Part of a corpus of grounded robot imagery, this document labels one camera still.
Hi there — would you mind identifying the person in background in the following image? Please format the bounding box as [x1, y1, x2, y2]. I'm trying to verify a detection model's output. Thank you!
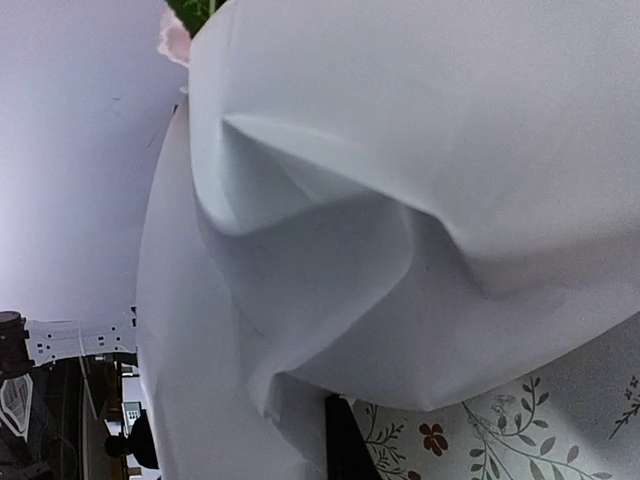
[104, 410, 160, 470]

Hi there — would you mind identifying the bouquet of fake flowers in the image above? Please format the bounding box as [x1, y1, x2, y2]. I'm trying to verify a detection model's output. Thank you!
[157, 0, 226, 68]

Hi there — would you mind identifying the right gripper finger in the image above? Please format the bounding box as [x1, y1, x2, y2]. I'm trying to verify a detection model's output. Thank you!
[325, 395, 381, 480]

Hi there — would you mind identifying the floral patterned tablecloth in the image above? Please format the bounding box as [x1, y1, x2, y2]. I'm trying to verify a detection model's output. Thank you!
[352, 316, 639, 480]

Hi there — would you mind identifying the white wrapping paper sheet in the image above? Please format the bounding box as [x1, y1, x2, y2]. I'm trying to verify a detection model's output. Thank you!
[136, 1, 639, 479]

